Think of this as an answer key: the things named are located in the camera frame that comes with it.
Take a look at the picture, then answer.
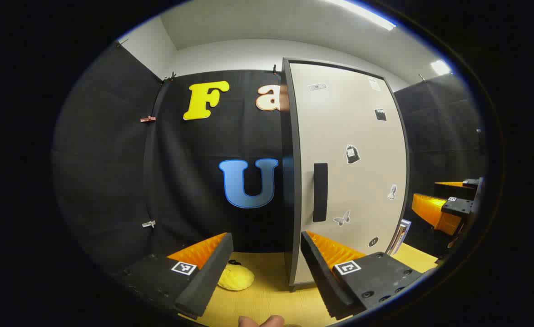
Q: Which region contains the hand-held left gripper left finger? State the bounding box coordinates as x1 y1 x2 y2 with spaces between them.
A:
113 233 234 318

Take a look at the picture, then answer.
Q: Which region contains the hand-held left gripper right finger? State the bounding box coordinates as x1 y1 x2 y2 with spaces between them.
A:
300 231 424 321

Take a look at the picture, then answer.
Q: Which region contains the grey cabinet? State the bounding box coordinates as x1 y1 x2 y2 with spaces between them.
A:
280 57 410 292

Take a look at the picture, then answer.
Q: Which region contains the yellow toy bread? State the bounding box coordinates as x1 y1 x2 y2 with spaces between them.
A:
217 260 255 292

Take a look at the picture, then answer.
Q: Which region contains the white booklet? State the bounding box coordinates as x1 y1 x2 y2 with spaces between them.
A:
387 219 412 256

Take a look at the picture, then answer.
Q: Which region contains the black backdrop cloth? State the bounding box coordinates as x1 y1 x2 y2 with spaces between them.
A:
147 69 295 255
393 73 485 259
51 41 163 273

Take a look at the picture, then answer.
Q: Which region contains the small ceiling light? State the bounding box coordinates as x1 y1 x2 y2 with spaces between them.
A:
430 59 452 75

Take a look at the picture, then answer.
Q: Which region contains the black door handle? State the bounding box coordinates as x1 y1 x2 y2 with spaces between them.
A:
313 163 329 223

